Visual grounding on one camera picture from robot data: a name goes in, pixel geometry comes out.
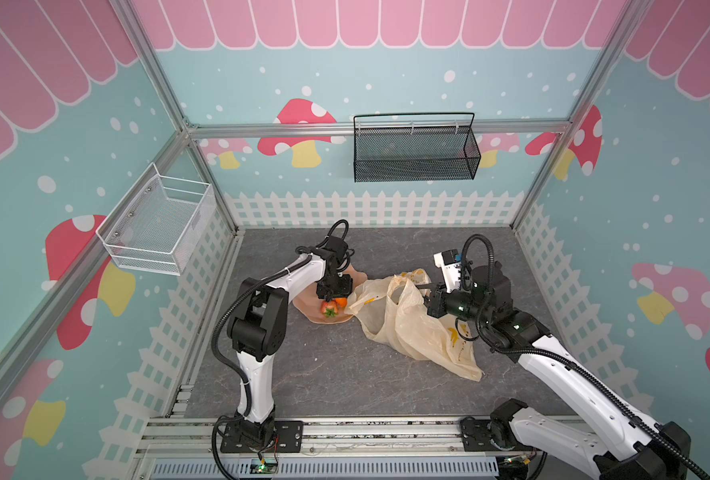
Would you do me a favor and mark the banana print plastic bag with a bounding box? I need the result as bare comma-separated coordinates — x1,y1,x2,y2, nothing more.
345,269,484,382

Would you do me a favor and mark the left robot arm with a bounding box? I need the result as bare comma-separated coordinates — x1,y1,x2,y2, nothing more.
211,233,354,448

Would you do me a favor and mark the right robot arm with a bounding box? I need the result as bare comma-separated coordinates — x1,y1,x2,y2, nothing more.
426,252,691,479

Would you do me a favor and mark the red strawberry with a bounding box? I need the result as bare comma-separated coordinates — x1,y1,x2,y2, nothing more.
320,300,340,318

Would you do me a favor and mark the pink wavy fruit plate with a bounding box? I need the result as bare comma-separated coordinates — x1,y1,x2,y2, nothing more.
292,282,355,325

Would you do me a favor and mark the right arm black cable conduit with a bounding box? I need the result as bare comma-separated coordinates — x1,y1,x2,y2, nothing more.
459,233,710,480

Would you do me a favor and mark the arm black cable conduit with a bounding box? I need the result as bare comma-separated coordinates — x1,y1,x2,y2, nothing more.
210,218,351,421
459,233,710,480

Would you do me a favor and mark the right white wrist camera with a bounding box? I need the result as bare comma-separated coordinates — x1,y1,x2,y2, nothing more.
433,249,461,293

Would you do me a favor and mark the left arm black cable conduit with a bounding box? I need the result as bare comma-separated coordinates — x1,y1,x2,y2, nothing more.
210,218,351,421

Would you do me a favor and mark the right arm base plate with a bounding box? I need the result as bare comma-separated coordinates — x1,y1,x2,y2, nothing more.
459,416,514,452

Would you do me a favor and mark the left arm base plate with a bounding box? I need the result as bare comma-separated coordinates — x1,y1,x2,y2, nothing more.
219,419,304,454

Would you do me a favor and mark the black mesh wall basket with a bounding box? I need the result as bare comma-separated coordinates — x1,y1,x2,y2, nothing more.
352,112,482,183

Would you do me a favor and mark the white mesh wall basket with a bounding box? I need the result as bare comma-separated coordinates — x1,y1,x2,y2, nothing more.
96,164,216,276

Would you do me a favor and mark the aluminium front rail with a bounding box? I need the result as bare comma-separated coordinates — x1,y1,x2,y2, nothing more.
135,415,632,466

